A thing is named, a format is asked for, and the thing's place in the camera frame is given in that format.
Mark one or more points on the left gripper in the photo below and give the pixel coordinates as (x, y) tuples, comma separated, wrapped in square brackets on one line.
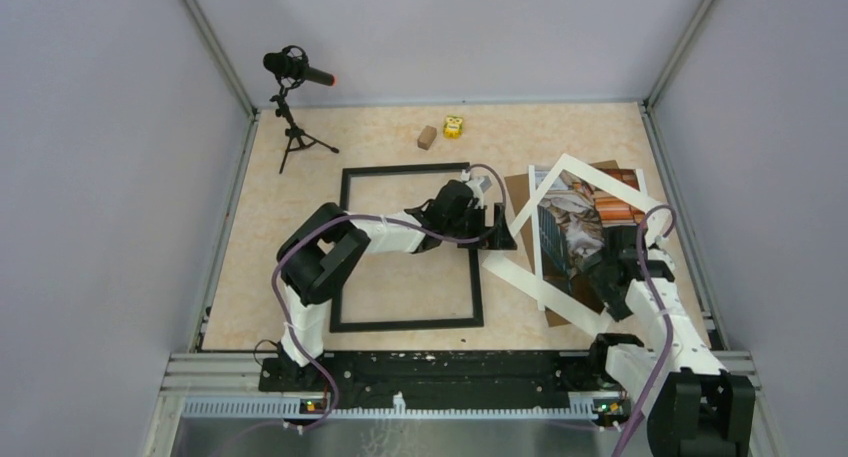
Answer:
[(501, 240)]

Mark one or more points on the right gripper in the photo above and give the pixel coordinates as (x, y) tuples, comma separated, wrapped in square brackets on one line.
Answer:
[(613, 301)]

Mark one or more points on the cat photo print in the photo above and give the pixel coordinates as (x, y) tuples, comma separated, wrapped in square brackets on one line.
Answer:
[(572, 220)]

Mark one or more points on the white photo mat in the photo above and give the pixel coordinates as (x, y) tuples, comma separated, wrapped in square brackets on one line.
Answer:
[(533, 285)]

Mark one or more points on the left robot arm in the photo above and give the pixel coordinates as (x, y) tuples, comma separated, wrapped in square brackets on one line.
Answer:
[(314, 264)]

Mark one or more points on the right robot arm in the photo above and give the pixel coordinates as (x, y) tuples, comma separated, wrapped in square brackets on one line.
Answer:
[(688, 401)]

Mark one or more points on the brown cardboard backing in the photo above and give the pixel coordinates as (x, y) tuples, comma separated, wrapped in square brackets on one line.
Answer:
[(519, 188)]

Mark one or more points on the yellow owl toy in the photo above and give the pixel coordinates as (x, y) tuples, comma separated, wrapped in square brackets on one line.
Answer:
[(453, 126)]

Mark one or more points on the small wooden block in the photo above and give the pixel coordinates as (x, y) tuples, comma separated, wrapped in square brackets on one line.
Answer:
[(427, 137)]

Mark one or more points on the black tripod stand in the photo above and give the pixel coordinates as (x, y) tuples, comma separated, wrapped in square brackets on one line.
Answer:
[(298, 138)]

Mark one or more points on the black microphone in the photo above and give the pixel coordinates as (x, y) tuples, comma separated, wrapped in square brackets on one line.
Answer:
[(291, 68)]

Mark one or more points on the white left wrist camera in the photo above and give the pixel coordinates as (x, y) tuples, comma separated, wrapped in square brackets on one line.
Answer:
[(479, 185)]

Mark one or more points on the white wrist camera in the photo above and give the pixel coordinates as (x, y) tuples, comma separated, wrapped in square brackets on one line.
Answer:
[(657, 228), (479, 185)]

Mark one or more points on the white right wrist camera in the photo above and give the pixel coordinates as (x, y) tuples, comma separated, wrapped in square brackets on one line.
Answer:
[(657, 228)]

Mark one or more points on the black picture frame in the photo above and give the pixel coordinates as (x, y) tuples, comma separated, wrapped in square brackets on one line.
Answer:
[(336, 325)]

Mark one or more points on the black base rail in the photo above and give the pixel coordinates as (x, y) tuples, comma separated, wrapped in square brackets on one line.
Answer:
[(444, 380)]

